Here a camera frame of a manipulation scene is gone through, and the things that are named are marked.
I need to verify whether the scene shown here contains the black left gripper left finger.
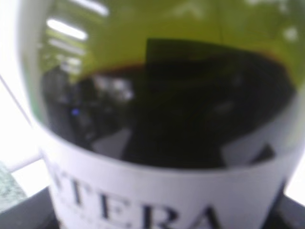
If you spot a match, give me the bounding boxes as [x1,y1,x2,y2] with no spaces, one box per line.
[0,187,59,229]

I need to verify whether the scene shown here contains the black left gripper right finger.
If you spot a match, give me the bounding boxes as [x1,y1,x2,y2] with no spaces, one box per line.
[277,180,305,229]

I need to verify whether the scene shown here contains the dark red wine bottle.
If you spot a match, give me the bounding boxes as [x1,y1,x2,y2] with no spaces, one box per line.
[18,0,305,229]

